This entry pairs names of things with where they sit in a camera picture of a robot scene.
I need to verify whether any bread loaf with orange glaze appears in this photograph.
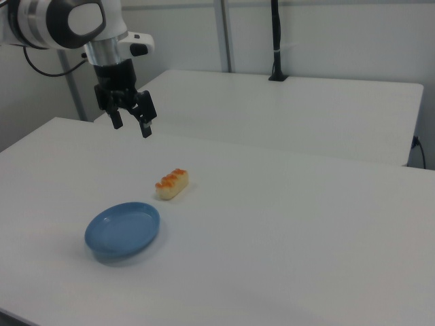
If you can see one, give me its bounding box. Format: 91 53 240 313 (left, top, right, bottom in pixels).
154 167 190 202

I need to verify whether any blue oval plate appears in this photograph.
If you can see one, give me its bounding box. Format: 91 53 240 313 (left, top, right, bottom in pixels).
84 201 161 261

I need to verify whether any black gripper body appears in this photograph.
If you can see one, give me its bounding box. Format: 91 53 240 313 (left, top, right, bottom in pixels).
93 58 141 112

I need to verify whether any white side table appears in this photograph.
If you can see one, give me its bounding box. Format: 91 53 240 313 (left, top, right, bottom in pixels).
93 69 425 167

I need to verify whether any black power cable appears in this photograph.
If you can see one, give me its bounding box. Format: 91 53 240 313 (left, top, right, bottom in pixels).
411 134 427 169

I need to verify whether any black camera stand pole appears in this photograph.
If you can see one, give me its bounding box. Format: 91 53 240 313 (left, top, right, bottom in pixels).
268 0 290 82

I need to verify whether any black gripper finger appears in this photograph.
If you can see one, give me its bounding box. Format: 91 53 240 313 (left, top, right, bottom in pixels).
108 96 124 130
130 89 158 139

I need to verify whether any grey wall frame post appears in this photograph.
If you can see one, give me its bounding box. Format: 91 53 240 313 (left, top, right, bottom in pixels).
58 49 88 122
222 0 236 73

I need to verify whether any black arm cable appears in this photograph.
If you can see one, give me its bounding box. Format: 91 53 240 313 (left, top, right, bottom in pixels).
22 45 90 77

